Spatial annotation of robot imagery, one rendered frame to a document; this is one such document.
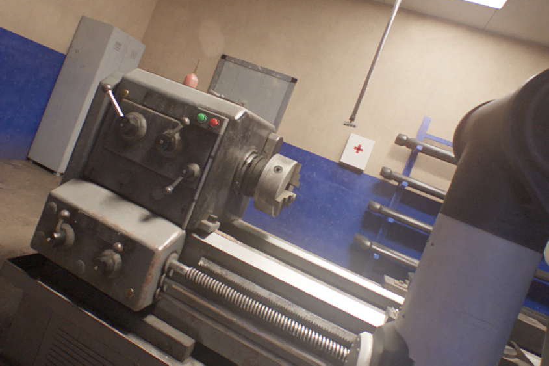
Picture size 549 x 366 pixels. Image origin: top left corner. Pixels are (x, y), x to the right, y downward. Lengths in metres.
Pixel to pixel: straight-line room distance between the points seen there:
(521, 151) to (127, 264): 1.26
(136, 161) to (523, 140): 1.36
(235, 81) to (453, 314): 4.75
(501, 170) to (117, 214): 1.30
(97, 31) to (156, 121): 3.49
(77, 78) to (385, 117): 3.65
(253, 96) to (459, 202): 4.56
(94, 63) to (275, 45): 2.20
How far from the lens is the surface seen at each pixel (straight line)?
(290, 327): 1.29
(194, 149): 1.38
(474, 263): 0.35
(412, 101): 4.63
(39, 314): 1.83
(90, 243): 1.49
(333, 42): 4.87
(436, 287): 0.36
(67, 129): 4.85
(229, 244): 1.40
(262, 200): 1.46
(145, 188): 1.50
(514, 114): 0.31
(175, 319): 1.55
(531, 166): 0.31
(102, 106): 1.66
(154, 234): 1.38
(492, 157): 0.35
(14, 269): 1.74
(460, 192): 0.36
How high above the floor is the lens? 1.24
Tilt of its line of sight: level
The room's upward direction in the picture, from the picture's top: 22 degrees clockwise
